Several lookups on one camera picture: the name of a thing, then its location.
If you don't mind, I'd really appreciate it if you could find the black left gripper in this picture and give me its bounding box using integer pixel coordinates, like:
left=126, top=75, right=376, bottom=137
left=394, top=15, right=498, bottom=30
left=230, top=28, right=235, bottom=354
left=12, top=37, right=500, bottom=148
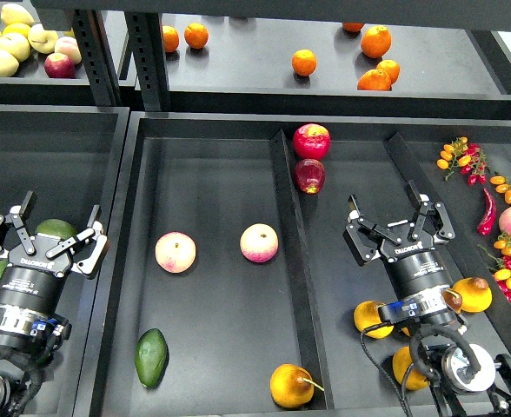
left=0, top=190, right=108, bottom=279

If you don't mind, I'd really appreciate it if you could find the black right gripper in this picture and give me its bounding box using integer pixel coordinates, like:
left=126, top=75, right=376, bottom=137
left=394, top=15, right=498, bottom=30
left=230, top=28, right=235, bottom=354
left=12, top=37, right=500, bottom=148
left=343, top=180, right=455, bottom=266

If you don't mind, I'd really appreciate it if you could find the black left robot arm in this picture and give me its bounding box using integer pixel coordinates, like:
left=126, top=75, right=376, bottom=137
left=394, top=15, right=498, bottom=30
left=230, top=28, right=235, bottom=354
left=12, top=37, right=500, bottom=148
left=0, top=191, right=109, bottom=416

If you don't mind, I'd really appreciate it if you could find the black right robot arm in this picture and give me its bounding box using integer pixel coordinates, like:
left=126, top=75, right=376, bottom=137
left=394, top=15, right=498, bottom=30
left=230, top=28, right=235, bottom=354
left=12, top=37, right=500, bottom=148
left=343, top=182, right=511, bottom=416

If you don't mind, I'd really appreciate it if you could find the yellow pear bottom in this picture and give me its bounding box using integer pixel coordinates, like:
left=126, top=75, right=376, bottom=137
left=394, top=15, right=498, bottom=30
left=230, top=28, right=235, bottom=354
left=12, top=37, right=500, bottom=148
left=392, top=345, right=428, bottom=391

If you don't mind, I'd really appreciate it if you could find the pale yellow pear top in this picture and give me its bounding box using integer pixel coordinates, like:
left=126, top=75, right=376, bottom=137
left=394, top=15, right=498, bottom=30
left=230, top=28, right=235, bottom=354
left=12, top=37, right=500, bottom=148
left=0, top=3, right=35, bottom=26

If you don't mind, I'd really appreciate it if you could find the black left tray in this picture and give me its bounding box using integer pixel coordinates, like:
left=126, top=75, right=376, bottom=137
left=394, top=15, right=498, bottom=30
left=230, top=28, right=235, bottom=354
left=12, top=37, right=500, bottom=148
left=0, top=105, right=129, bottom=416

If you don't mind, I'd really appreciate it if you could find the cherry tomato bunch upper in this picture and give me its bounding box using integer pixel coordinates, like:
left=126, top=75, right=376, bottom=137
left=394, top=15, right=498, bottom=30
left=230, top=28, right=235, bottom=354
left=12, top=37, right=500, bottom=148
left=436, top=136, right=488, bottom=186

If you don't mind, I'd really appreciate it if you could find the red chili pepper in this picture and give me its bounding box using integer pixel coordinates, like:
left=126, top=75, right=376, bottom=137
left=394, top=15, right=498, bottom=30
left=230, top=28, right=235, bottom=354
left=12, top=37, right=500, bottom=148
left=476, top=189, right=497, bottom=235

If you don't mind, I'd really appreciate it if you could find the bright red apple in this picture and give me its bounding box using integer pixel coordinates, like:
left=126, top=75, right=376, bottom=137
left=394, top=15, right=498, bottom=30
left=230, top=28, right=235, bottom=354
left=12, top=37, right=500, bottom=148
left=293, top=123, right=331, bottom=160

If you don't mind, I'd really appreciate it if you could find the pink apple left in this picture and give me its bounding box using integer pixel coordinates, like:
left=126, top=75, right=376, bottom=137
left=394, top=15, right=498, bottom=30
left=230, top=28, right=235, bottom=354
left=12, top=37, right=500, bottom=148
left=155, top=231, right=196, bottom=274

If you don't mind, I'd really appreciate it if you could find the pink apple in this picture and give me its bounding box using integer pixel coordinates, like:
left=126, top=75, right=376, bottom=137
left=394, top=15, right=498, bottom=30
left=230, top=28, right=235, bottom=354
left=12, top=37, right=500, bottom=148
left=155, top=231, right=196, bottom=274
left=240, top=223, right=279, bottom=263

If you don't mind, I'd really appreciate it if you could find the orange front right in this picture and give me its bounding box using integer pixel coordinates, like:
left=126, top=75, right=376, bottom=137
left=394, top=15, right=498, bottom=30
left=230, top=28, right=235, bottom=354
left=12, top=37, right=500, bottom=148
left=357, top=69, right=392, bottom=91

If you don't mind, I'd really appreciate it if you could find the pink apple right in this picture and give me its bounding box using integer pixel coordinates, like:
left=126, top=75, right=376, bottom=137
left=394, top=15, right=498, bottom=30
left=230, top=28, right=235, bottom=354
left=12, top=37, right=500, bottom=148
left=240, top=223, right=279, bottom=263

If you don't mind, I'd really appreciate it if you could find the orange right small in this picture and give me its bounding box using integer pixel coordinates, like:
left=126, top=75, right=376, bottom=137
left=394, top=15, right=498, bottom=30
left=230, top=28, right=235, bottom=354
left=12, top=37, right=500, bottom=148
left=376, top=59, right=401, bottom=84

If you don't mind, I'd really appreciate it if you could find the dark red apple on shelf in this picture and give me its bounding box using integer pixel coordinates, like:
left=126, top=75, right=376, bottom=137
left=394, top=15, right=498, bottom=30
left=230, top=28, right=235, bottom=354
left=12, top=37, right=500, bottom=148
left=44, top=52, right=76, bottom=79

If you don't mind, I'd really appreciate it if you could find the large orange upper right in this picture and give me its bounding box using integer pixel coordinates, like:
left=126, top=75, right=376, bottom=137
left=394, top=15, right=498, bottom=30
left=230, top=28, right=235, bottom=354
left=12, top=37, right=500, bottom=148
left=361, top=25, right=392, bottom=58

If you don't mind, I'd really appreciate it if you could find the orange centre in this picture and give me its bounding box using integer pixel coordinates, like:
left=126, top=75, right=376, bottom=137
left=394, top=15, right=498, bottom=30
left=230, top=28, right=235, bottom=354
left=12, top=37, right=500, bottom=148
left=291, top=49, right=317, bottom=76

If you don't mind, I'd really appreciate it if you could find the pale yellow apple front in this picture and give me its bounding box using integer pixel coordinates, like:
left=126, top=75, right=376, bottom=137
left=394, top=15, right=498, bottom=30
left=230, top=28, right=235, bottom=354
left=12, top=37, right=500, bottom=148
left=0, top=50, right=19, bottom=77

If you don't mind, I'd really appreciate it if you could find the pink peach on shelf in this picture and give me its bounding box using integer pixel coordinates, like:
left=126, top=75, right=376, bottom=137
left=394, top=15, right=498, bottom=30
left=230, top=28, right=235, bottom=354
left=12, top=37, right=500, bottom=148
left=55, top=36, right=82, bottom=65

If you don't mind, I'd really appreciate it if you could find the pale yellow apple right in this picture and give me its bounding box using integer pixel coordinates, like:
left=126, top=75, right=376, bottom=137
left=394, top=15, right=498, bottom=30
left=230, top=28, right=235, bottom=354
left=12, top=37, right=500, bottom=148
left=27, top=23, right=59, bottom=55

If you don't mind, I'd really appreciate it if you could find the black centre divided tray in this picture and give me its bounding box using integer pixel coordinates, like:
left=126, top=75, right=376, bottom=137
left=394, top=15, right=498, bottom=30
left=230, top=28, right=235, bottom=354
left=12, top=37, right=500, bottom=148
left=74, top=112, right=511, bottom=416

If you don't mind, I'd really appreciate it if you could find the pale yellow apple middle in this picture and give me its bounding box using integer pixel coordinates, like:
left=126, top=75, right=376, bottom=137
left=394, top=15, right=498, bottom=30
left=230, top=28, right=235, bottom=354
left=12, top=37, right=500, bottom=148
left=0, top=33, right=30, bottom=63

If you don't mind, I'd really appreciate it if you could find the orange behind shelf edge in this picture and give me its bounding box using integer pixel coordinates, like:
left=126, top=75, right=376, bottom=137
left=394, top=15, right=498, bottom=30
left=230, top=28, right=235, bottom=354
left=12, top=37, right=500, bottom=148
left=342, top=22, right=364, bottom=33

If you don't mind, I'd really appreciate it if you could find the yellow lemon on shelf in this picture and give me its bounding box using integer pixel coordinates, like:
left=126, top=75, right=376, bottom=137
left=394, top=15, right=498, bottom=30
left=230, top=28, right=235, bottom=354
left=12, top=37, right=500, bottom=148
left=3, top=23, right=31, bottom=38

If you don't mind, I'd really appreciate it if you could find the orange cherry tomato string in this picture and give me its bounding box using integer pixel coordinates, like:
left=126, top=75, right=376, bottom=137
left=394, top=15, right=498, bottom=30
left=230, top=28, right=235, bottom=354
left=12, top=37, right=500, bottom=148
left=488, top=174, right=511, bottom=209

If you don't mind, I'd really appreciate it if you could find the black shelf post left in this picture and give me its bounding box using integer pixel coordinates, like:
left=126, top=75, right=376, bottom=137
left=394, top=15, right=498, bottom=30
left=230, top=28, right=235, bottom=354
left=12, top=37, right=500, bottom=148
left=72, top=10, right=122, bottom=107

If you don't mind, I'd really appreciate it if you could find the black shelf post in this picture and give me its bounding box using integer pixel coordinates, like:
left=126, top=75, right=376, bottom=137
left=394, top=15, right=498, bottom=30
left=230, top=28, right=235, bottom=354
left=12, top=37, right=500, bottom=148
left=72, top=10, right=122, bottom=107
left=124, top=11, right=171, bottom=112

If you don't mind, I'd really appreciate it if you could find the black shelf post right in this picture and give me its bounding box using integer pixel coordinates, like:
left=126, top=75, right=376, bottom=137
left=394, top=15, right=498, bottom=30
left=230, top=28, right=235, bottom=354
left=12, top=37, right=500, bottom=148
left=124, top=11, right=171, bottom=112

